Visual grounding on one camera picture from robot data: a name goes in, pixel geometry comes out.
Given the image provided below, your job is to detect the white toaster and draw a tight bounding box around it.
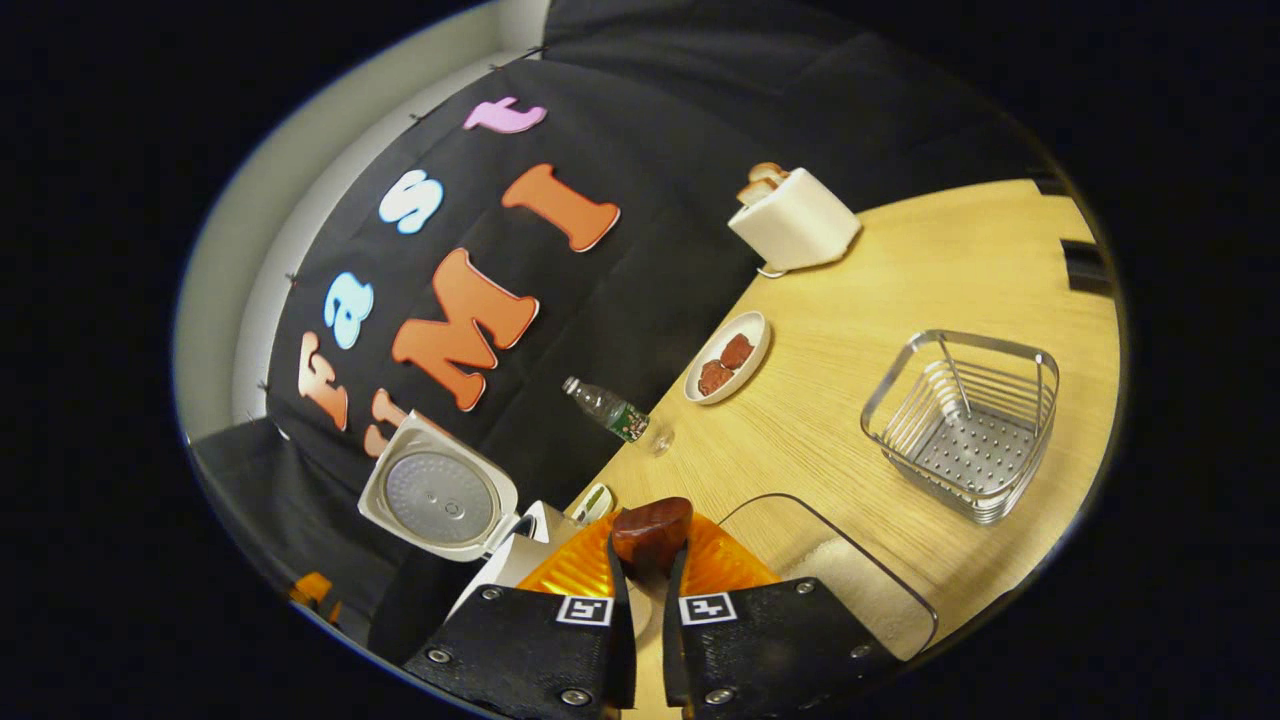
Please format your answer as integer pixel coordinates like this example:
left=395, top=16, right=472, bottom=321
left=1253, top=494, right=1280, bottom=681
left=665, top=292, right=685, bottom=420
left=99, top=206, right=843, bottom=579
left=728, top=168, right=861, bottom=273

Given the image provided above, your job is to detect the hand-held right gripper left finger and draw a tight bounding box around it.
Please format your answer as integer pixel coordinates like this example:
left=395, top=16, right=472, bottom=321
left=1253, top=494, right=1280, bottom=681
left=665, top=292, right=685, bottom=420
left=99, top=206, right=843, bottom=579
left=402, top=510, right=638, bottom=716

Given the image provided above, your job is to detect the white rice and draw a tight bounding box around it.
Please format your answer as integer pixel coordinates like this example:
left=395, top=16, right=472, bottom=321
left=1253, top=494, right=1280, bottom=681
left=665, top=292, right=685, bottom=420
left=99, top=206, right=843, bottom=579
left=785, top=538, right=933, bottom=656

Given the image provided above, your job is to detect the white rice cooker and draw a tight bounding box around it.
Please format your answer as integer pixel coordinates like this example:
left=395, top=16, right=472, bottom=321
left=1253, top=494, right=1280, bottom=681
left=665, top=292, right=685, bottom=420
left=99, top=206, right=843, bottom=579
left=358, top=410, right=561, bottom=621

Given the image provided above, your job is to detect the black strip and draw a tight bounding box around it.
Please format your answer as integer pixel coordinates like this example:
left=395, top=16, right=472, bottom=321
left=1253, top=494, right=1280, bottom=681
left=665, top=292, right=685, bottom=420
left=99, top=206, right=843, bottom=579
left=1062, top=240, right=1113, bottom=296

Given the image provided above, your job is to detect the clear plastic water bottle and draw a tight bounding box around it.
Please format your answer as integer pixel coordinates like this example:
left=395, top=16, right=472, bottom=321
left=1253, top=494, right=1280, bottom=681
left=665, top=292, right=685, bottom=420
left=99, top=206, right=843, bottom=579
left=562, top=376, right=673, bottom=456

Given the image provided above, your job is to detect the white oval plate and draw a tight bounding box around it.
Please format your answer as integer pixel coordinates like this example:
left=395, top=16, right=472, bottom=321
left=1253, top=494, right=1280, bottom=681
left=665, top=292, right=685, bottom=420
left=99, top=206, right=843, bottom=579
left=684, top=311, right=771, bottom=405

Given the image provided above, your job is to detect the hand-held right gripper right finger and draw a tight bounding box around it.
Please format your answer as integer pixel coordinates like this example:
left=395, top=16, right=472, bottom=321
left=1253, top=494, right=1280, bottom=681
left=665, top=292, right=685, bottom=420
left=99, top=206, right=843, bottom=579
left=663, top=512, right=901, bottom=719

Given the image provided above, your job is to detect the black backdrop cloth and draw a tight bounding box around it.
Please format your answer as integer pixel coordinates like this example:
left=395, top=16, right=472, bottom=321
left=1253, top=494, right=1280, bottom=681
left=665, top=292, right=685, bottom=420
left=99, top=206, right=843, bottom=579
left=190, top=0, right=1061, bottom=641

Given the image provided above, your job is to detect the wooden spoon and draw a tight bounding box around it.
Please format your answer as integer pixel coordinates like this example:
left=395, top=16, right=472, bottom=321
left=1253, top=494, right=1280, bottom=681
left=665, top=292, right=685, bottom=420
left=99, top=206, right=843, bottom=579
left=612, top=497, right=693, bottom=581

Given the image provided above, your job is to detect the clear glass tray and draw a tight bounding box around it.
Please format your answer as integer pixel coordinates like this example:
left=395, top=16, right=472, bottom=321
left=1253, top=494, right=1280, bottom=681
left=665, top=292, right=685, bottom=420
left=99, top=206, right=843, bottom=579
left=720, top=493, right=939, bottom=661

